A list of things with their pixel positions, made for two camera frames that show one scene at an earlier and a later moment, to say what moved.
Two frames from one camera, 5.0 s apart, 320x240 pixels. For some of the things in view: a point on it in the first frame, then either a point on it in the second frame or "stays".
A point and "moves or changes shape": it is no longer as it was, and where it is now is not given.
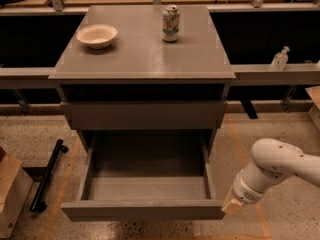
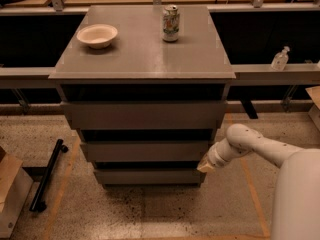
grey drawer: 145,177 moves or changes shape
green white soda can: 170,23 stays
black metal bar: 38,202 stays
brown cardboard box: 15,187 stays
